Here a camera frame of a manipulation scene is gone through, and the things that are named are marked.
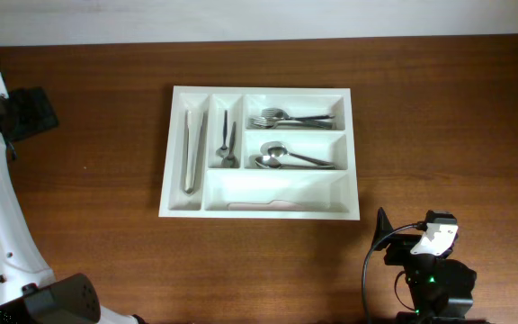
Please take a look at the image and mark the white cutlery tray organizer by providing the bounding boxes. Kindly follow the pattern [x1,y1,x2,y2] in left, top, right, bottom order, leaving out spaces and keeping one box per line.
[158,85,360,221]

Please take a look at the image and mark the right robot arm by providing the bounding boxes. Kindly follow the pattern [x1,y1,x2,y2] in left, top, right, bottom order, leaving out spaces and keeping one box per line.
[372,208,477,323]

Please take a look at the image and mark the white plastic knife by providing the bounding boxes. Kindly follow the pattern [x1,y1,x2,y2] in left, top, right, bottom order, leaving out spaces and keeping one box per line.
[227,200,307,212]

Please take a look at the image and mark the long metal tongs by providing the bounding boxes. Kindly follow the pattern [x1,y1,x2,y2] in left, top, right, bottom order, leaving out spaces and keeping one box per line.
[183,110,205,195]

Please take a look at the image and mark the steel fork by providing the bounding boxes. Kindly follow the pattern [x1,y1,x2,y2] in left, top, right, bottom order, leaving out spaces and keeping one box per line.
[261,107,335,121]

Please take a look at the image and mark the steel fork crosswise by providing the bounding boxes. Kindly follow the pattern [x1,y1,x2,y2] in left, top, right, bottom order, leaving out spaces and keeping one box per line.
[249,117,335,130]

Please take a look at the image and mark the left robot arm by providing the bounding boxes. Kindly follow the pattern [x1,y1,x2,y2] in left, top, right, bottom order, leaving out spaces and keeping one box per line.
[0,59,143,324]

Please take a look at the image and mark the small steel teaspoon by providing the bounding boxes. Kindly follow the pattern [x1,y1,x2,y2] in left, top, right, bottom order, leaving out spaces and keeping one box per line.
[216,110,228,158]
[221,121,237,168]

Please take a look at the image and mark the large steel spoon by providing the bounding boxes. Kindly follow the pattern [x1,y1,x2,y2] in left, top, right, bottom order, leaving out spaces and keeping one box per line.
[261,141,335,167]
[255,156,336,170]

